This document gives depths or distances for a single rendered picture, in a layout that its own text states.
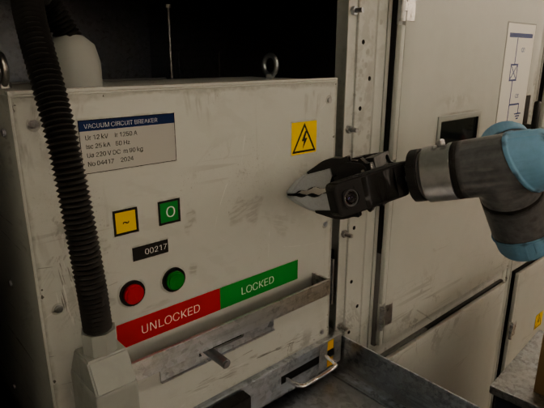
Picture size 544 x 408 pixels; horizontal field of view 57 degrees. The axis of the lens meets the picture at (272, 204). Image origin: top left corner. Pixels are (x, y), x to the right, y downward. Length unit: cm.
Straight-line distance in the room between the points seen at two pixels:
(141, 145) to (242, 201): 18
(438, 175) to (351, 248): 34
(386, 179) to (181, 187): 27
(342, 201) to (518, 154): 21
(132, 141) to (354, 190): 28
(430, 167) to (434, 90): 41
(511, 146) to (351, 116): 33
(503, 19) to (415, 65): 34
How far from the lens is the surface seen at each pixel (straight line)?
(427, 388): 91
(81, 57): 62
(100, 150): 60
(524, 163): 63
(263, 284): 79
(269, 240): 78
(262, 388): 87
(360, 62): 88
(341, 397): 95
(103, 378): 57
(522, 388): 125
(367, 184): 65
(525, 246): 73
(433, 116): 106
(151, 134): 62
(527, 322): 190
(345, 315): 100
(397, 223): 102
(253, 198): 73
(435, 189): 66
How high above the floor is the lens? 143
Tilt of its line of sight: 17 degrees down
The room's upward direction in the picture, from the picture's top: straight up
